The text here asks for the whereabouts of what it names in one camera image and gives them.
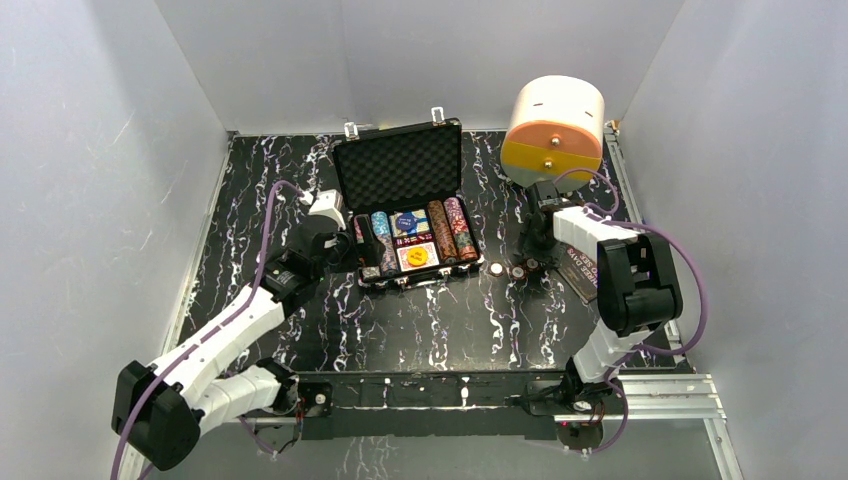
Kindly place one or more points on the dark sunburst cover book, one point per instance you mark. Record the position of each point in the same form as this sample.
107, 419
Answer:
580, 273

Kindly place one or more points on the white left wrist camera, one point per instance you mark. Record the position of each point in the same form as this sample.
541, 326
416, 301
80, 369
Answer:
325, 203

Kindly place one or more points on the blue orange chip row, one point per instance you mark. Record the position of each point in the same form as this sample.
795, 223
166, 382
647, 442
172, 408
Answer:
380, 225

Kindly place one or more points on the black poker chip case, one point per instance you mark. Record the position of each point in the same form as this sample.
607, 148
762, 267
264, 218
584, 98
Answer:
400, 169

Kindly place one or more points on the blue small blind button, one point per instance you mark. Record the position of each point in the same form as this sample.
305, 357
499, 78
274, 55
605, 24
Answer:
405, 223

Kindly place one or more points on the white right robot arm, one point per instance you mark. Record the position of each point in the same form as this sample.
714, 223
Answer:
637, 289

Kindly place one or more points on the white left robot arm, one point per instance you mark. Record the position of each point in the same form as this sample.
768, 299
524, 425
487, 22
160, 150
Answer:
212, 358

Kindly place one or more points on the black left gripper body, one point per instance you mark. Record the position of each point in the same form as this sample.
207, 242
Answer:
357, 240

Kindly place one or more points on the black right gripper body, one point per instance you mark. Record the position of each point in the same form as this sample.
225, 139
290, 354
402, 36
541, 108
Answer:
540, 247

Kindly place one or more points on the blue playing card deck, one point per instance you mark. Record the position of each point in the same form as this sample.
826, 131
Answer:
423, 225

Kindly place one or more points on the white orange yellow drawer cabinet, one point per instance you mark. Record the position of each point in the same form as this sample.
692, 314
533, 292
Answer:
555, 133

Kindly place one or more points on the red playing card deck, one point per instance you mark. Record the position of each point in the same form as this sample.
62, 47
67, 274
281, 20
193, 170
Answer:
434, 259

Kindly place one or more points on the brown orange chip row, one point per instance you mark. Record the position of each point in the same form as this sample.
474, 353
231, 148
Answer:
442, 232

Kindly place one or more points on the yellow big blind button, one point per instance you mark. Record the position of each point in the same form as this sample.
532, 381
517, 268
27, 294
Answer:
417, 256

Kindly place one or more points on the aluminium frame rail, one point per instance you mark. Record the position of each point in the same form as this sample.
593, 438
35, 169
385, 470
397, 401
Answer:
494, 403

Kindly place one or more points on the pink green chip row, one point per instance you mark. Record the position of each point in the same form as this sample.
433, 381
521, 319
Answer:
460, 229

